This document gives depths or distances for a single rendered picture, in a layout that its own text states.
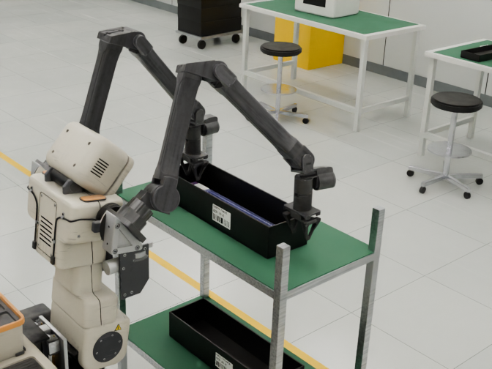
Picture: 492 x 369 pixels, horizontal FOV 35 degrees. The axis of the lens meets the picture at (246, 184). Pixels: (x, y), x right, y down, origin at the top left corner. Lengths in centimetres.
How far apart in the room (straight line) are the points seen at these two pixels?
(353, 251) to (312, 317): 143
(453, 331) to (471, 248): 93
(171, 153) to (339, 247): 71
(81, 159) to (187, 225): 61
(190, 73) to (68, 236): 56
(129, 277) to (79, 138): 44
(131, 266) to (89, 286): 14
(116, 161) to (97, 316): 48
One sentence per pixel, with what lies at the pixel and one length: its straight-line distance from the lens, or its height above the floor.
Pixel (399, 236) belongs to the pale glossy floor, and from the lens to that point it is 486.
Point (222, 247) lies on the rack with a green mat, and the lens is 256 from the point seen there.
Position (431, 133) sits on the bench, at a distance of 609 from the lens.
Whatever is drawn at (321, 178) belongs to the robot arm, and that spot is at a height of 123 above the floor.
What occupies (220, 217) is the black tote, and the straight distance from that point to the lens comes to 263.
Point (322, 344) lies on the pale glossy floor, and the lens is 380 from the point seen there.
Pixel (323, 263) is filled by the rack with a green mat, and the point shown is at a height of 95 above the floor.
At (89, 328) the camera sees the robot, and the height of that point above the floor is 81.
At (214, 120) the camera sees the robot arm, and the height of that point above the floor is 124.
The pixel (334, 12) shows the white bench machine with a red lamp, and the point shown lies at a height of 85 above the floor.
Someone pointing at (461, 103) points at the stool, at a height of 63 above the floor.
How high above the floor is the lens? 216
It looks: 24 degrees down
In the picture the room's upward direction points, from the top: 2 degrees clockwise
